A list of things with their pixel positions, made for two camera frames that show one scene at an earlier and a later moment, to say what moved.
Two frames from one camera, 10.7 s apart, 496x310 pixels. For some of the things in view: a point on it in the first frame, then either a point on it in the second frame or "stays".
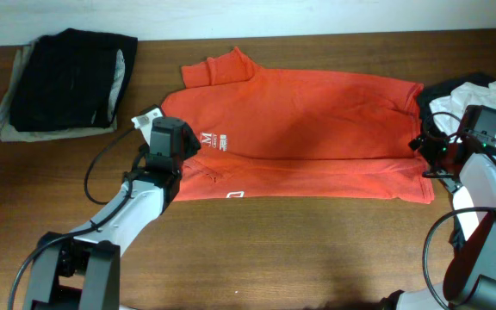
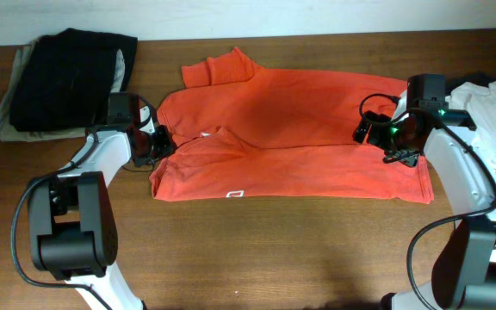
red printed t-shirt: (275, 135) stays
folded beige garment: (3, 130) stays
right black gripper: (429, 149) → (375, 137)
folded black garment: (67, 80) stays
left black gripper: (191, 141) → (167, 146)
